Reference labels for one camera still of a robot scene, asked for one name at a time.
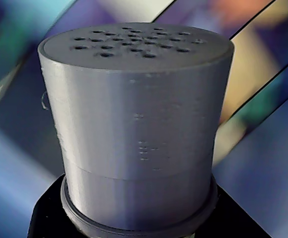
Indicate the grey salt shaker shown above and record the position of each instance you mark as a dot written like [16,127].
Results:
[134,124]

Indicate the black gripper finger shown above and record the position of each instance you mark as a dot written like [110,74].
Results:
[233,220]
[47,215]

